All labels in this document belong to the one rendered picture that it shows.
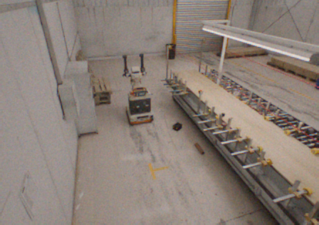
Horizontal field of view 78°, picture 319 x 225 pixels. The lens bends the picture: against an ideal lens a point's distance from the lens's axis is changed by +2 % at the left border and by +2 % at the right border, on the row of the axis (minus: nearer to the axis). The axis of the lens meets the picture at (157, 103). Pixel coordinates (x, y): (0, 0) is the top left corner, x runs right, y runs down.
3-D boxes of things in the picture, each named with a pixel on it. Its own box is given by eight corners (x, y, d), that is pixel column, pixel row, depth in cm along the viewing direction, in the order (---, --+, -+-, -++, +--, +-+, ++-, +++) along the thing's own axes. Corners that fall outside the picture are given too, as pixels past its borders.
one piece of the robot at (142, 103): (151, 115, 514) (151, 86, 474) (130, 119, 500) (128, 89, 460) (148, 110, 542) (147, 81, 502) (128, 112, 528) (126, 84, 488)
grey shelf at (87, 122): (78, 137, 463) (63, 75, 388) (80, 117, 538) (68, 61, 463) (98, 133, 474) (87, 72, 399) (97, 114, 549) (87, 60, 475)
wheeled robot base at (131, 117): (154, 121, 515) (154, 113, 503) (129, 125, 498) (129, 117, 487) (147, 109, 571) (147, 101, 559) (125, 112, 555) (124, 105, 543)
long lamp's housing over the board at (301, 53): (308, 61, 218) (311, 54, 214) (202, 29, 419) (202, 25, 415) (317, 60, 221) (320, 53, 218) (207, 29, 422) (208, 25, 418)
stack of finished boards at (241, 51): (264, 53, 1096) (265, 49, 1088) (227, 56, 1027) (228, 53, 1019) (254, 49, 1159) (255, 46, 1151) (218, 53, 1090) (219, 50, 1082)
